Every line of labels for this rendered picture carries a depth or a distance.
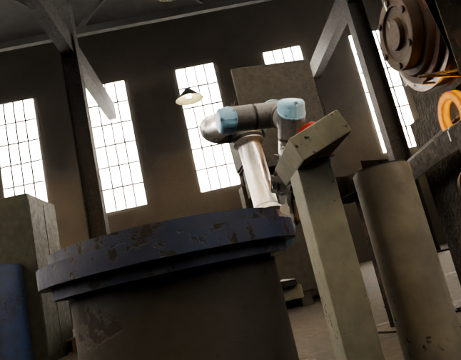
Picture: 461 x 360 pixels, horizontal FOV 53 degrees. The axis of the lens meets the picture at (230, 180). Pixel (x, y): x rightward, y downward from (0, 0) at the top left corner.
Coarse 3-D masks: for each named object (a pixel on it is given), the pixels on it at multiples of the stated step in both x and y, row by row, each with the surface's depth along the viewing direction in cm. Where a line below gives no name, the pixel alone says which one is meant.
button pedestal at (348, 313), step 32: (320, 128) 85; (288, 160) 92; (320, 160) 91; (320, 192) 90; (320, 224) 88; (320, 256) 87; (352, 256) 87; (320, 288) 92; (352, 288) 86; (352, 320) 85; (352, 352) 84
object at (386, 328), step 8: (368, 160) 202; (376, 160) 205; (384, 160) 209; (344, 176) 230; (352, 176) 227; (344, 184) 229; (352, 184) 227; (344, 192) 227; (352, 192) 227; (344, 200) 214; (352, 200) 221; (360, 208) 208; (360, 216) 208; (368, 240) 206; (368, 248) 206; (376, 264) 203; (376, 272) 203; (384, 296) 201; (392, 320) 198; (384, 328) 201; (392, 328) 196
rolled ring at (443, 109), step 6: (456, 90) 168; (444, 96) 172; (450, 96) 168; (456, 96) 164; (438, 102) 177; (444, 102) 173; (450, 102) 174; (456, 102) 165; (438, 108) 178; (444, 108) 176; (438, 114) 179; (444, 114) 177; (444, 120) 177; (450, 120) 177; (444, 126) 177
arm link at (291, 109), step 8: (280, 104) 123; (288, 104) 122; (296, 104) 122; (304, 104) 124; (280, 112) 124; (288, 112) 122; (296, 112) 122; (304, 112) 124; (280, 120) 125; (288, 120) 123; (296, 120) 123; (304, 120) 125; (280, 128) 125; (288, 128) 124; (296, 128) 124; (280, 136) 126; (288, 136) 125
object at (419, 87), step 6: (444, 48) 162; (444, 54) 163; (444, 60) 163; (450, 60) 163; (444, 66) 164; (450, 66) 165; (456, 66) 166; (450, 72) 168; (402, 78) 196; (432, 78) 173; (438, 78) 169; (444, 78) 171; (450, 78) 172; (408, 84) 193; (414, 84) 188; (420, 84) 183; (432, 84) 174; (438, 84) 176; (420, 90) 184; (426, 90) 180
